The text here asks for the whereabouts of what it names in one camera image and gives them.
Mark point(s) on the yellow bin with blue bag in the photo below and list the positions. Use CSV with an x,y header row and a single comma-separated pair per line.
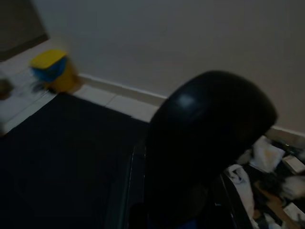
x,y
56,71

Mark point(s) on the white crumpled cloth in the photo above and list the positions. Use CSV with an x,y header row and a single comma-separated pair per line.
x,y
241,183

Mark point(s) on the black glossy rounded chair back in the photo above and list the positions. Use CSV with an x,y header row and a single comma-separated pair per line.
x,y
209,124

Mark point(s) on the white paper bag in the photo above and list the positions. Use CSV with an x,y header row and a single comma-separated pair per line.
x,y
267,152

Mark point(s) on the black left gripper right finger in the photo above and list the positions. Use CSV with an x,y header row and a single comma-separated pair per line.
x,y
228,205

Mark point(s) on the black floor mat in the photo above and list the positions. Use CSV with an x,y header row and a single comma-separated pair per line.
x,y
66,155

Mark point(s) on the dark grey door panel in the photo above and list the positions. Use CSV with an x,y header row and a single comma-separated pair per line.
x,y
19,26

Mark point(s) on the small white box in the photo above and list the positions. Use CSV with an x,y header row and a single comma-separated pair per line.
x,y
294,213
294,164

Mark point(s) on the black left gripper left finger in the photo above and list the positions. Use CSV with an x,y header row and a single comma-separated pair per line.
x,y
138,181

